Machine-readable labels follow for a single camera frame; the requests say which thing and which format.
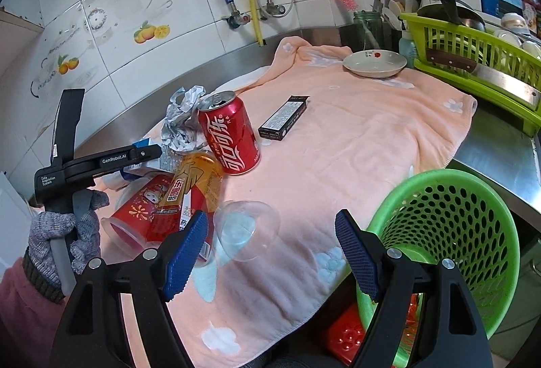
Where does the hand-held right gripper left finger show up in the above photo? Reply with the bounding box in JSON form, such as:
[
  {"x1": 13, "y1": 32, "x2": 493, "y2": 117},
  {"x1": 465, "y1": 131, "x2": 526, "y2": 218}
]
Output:
[{"x1": 51, "y1": 209, "x2": 210, "y2": 368}]

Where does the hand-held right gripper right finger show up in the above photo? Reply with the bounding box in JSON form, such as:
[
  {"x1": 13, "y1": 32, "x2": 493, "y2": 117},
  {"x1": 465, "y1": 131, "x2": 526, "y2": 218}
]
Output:
[{"x1": 335, "y1": 209, "x2": 495, "y2": 368}]

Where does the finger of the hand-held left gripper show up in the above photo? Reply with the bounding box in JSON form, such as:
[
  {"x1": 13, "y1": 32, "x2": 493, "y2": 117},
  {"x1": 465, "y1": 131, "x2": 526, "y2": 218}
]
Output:
[{"x1": 68, "y1": 141, "x2": 164, "y2": 183}]

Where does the blue and silver can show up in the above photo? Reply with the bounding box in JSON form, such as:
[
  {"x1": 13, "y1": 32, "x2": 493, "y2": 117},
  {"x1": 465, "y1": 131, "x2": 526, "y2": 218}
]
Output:
[{"x1": 122, "y1": 148, "x2": 189, "y2": 183}]

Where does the red paper cup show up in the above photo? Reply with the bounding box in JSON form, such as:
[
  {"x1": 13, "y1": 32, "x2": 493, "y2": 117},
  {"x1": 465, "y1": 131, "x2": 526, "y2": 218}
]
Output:
[{"x1": 100, "y1": 175, "x2": 178, "y2": 255}]

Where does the clear plastic cup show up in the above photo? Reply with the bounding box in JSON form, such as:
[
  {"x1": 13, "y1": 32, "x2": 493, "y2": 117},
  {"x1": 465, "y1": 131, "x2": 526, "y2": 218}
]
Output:
[{"x1": 212, "y1": 200, "x2": 282, "y2": 264}]

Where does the silver wrapper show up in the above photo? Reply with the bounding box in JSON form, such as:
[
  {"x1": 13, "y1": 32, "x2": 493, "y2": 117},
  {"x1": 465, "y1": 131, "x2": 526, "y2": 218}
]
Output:
[{"x1": 160, "y1": 86, "x2": 208, "y2": 153}]

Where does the yellow label drink bottle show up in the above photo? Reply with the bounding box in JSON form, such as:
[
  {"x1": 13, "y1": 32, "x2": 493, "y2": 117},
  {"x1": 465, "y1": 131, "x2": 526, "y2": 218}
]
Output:
[{"x1": 150, "y1": 152, "x2": 225, "y2": 244}]

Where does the red cola can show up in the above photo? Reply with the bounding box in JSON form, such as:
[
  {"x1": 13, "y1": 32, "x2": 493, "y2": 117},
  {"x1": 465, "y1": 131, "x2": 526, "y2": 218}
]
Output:
[{"x1": 198, "y1": 90, "x2": 261, "y2": 176}]

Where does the round green plastic basket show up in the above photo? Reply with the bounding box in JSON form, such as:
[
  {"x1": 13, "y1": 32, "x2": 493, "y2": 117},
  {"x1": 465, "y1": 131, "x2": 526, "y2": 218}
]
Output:
[{"x1": 355, "y1": 170, "x2": 520, "y2": 368}]

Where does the person's left forearm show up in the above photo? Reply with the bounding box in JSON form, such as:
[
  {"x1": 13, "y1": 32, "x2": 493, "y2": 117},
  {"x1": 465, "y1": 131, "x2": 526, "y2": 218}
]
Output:
[{"x1": 0, "y1": 256, "x2": 65, "y2": 368}]

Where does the person's left hand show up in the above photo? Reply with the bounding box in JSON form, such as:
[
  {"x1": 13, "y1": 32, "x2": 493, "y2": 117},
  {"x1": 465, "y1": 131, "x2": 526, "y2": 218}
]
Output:
[{"x1": 27, "y1": 189, "x2": 112, "y2": 303}]

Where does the red plastic stool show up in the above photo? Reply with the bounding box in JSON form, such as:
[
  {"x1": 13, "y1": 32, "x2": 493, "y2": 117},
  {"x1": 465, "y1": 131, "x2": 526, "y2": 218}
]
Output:
[{"x1": 323, "y1": 294, "x2": 423, "y2": 366}]

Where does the pink towel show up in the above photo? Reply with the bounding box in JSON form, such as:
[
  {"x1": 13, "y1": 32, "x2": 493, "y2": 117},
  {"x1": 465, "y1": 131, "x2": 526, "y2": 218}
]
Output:
[{"x1": 99, "y1": 36, "x2": 478, "y2": 362}]

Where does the small black box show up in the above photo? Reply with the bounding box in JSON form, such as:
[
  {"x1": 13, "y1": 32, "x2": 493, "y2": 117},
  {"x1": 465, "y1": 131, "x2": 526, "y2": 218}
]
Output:
[{"x1": 259, "y1": 96, "x2": 310, "y2": 141}]

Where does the white plate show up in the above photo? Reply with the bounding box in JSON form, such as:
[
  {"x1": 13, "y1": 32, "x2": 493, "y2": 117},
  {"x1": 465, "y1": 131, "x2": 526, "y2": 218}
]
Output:
[{"x1": 342, "y1": 49, "x2": 408, "y2": 79}]

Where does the green dish rack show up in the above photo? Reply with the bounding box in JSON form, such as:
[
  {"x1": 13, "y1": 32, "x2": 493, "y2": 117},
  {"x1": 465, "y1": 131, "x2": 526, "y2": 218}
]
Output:
[{"x1": 399, "y1": 10, "x2": 541, "y2": 136}]

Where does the teal bottle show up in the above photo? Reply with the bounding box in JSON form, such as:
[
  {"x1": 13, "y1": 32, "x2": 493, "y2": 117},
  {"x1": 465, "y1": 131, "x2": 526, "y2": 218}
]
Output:
[{"x1": 399, "y1": 30, "x2": 419, "y2": 68}]

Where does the white spatula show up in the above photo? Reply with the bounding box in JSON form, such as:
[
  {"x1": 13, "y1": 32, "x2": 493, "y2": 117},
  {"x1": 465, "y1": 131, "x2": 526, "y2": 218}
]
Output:
[{"x1": 382, "y1": 0, "x2": 406, "y2": 30}]

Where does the white bowl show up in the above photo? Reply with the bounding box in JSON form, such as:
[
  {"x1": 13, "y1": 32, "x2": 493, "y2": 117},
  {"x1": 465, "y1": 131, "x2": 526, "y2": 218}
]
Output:
[{"x1": 501, "y1": 12, "x2": 531, "y2": 35}]

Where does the cleaver with wooden handle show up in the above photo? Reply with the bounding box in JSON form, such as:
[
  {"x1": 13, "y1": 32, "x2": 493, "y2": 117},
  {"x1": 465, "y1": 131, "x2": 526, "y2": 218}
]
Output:
[{"x1": 425, "y1": 48, "x2": 541, "y2": 109}]

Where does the black pot with handle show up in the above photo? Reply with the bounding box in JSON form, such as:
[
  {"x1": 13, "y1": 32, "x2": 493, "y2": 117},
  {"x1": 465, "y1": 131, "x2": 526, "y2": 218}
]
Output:
[{"x1": 416, "y1": 0, "x2": 487, "y2": 32}]

